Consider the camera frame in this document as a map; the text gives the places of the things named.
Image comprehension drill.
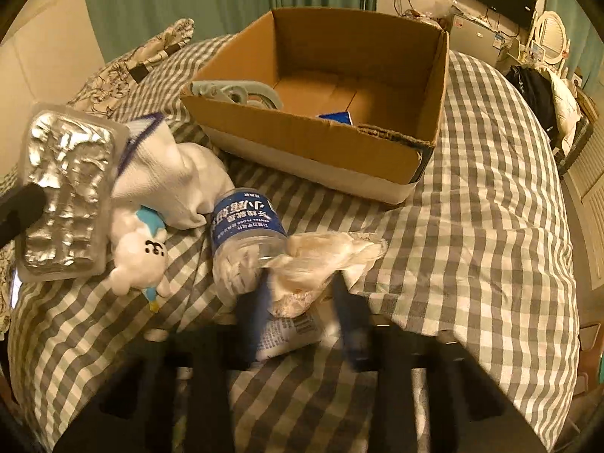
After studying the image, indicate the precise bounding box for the pale blue plastic hanger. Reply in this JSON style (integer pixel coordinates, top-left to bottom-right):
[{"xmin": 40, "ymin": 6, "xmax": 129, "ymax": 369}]
[{"xmin": 191, "ymin": 79, "xmax": 285, "ymax": 111}]

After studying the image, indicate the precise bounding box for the white slatted panel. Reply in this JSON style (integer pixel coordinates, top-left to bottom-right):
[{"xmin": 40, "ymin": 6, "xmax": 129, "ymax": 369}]
[{"xmin": 561, "ymin": 139, "xmax": 604, "ymax": 290}]

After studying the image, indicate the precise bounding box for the cardboard box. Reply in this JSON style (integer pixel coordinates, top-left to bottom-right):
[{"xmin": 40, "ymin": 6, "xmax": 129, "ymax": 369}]
[{"xmin": 180, "ymin": 7, "xmax": 450, "ymax": 206}]

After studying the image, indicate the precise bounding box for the white sock with blue stripes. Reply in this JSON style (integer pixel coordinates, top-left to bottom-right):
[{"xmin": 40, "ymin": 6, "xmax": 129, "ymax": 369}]
[{"xmin": 111, "ymin": 112, "xmax": 237, "ymax": 230}]

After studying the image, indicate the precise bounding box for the white plush toy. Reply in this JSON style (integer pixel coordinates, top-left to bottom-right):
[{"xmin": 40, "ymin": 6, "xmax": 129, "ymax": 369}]
[{"xmin": 106, "ymin": 204, "xmax": 171, "ymax": 315}]

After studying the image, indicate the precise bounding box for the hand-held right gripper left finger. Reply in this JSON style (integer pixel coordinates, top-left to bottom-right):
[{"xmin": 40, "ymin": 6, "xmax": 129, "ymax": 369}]
[{"xmin": 57, "ymin": 274, "xmax": 275, "ymax": 453}]

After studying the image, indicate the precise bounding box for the clear plastic bag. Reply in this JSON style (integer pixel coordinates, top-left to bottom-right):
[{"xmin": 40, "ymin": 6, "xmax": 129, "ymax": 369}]
[{"xmin": 262, "ymin": 230, "xmax": 388, "ymax": 319}]

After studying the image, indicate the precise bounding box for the silver foil blister tray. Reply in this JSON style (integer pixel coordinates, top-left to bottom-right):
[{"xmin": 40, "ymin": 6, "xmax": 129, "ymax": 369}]
[{"xmin": 14, "ymin": 101, "xmax": 128, "ymax": 282}]

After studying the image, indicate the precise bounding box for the clear jar with blue label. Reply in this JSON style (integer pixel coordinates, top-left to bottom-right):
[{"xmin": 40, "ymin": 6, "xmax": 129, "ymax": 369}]
[{"xmin": 210, "ymin": 188, "xmax": 290, "ymax": 308}]

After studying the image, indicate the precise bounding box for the dark jacket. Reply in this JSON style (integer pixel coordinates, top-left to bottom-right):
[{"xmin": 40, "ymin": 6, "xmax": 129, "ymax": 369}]
[{"xmin": 504, "ymin": 63, "xmax": 560, "ymax": 153}]

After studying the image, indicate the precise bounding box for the small blue box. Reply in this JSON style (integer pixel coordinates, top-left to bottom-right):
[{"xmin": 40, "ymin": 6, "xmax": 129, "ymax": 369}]
[{"xmin": 316, "ymin": 110, "xmax": 356, "ymax": 126}]

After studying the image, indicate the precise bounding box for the floral pillow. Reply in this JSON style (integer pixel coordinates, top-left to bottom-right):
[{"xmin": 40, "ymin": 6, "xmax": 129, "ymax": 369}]
[{"xmin": 65, "ymin": 18, "xmax": 196, "ymax": 117}]

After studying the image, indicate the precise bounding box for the white garment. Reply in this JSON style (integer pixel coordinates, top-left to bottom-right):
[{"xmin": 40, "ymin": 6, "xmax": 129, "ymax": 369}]
[{"xmin": 546, "ymin": 70, "xmax": 584, "ymax": 139}]

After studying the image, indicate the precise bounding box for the white printed packet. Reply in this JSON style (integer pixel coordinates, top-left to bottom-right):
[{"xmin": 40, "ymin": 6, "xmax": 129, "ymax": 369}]
[{"xmin": 255, "ymin": 309, "xmax": 332, "ymax": 365}]

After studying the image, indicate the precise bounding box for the beige padded headboard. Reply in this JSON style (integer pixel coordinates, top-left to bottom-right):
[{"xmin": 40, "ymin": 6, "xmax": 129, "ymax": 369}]
[{"xmin": 0, "ymin": 0, "xmax": 107, "ymax": 111}]

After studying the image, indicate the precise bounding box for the green window curtain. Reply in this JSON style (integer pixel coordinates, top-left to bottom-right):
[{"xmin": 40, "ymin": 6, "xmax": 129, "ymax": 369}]
[{"xmin": 542, "ymin": 0, "xmax": 604, "ymax": 91}]

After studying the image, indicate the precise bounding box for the grey checked blanket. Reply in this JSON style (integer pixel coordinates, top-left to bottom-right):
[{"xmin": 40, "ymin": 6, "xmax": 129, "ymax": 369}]
[{"xmin": 7, "ymin": 35, "xmax": 582, "ymax": 453}]

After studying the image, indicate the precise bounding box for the white oval mirror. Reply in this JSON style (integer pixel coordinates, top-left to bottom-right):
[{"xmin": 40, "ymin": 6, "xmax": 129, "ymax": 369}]
[{"xmin": 530, "ymin": 9, "xmax": 568, "ymax": 74}]

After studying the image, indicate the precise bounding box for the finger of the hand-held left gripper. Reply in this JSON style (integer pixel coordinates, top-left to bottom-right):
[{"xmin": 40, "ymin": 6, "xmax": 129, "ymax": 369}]
[{"xmin": 0, "ymin": 183, "xmax": 49, "ymax": 247}]

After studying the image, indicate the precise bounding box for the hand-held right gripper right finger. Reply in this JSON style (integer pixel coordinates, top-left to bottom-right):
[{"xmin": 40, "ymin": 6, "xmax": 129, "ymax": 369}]
[{"xmin": 331, "ymin": 274, "xmax": 553, "ymax": 453}]

